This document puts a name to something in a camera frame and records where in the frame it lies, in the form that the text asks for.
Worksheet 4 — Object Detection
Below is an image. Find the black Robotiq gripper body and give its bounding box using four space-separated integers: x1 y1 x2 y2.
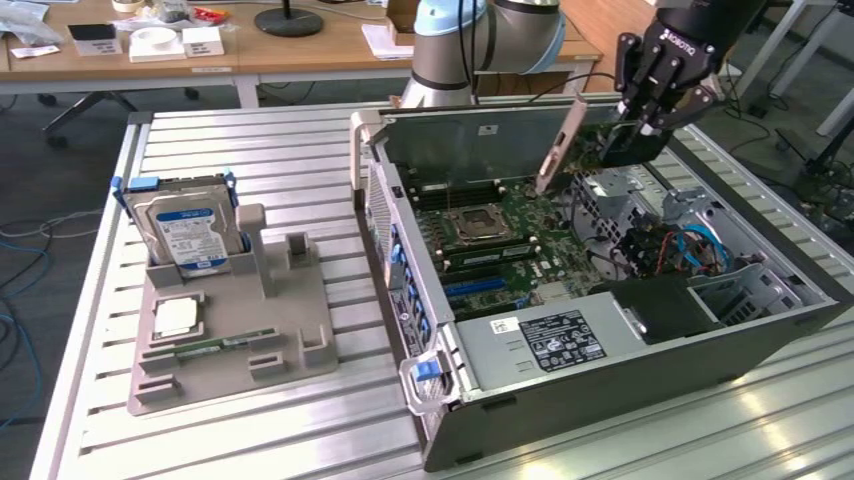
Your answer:
636 0 768 111

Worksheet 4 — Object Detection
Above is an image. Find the graphics card with metal bracket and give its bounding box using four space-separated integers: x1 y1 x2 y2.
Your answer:
532 92 676 197

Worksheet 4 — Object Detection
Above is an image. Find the wooden cabinet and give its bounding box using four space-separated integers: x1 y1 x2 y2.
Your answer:
559 0 765 115

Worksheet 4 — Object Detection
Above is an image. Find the brown cardboard box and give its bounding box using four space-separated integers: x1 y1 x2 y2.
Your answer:
385 0 418 32

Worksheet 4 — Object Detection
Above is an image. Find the stack of white papers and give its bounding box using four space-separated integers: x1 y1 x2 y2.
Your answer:
361 22 416 60

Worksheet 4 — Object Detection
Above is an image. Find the green motherboard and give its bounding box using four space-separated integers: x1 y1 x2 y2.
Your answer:
404 172 640 321

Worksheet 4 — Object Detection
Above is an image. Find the silver metal disk bay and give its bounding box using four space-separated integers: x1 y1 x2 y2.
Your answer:
685 263 808 329

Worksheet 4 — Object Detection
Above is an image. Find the CPU socket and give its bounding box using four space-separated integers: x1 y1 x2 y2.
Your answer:
447 205 512 247

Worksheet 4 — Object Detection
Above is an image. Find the black plastic air shroud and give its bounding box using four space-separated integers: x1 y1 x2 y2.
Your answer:
603 277 725 346

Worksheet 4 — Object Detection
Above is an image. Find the installed black RAM stick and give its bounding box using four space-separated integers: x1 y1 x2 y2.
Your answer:
437 241 540 267

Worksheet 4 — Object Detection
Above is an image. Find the black round lamp base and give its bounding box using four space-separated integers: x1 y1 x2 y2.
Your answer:
253 0 325 37

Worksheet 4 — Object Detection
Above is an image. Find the grey power supply unit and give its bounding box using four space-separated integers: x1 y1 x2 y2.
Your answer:
455 291 652 392

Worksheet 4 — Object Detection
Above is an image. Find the dark grey open PC case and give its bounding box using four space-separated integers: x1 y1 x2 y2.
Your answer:
349 89 840 474

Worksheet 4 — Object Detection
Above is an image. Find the red packet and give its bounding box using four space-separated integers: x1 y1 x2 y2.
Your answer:
190 5 232 26

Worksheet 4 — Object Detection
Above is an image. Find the flat white box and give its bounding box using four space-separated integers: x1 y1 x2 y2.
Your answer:
126 39 188 64

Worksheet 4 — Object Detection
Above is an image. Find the white tape roll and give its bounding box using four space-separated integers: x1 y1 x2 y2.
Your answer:
130 27 176 50

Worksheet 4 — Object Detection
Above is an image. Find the hard disk with blue label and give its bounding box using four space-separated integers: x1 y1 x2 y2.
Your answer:
129 184 245 274

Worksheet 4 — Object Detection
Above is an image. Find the hard drive with blue label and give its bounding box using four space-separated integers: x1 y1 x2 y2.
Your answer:
110 168 253 266

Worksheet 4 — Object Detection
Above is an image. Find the grey parts rack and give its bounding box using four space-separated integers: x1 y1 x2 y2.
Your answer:
126 203 342 419

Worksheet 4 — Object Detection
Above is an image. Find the black and white labelled box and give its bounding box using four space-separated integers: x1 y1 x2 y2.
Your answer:
66 23 125 57

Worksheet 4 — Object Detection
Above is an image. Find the wooden desk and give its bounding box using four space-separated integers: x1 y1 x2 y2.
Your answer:
0 0 605 96

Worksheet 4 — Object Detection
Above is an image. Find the black office chair base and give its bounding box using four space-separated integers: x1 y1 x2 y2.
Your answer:
38 88 201 149

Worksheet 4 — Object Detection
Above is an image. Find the green RAM stick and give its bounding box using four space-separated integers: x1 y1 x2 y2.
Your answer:
144 329 278 359

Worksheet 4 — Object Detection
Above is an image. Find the silver CPU chip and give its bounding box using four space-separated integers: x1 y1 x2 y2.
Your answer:
153 300 202 337

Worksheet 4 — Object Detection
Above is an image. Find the clear plastic bag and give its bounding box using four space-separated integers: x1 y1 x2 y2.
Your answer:
0 2 65 45

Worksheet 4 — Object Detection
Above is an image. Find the black power cable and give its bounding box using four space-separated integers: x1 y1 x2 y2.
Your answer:
539 72 621 101

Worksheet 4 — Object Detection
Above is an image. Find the white table frame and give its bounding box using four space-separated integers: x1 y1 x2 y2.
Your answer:
729 0 854 136

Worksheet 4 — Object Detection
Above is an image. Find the blue SATA wire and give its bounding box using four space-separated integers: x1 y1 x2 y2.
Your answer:
669 224 735 276

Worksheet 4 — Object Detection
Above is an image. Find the blue floor cable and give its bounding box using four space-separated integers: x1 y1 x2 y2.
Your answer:
0 239 48 431

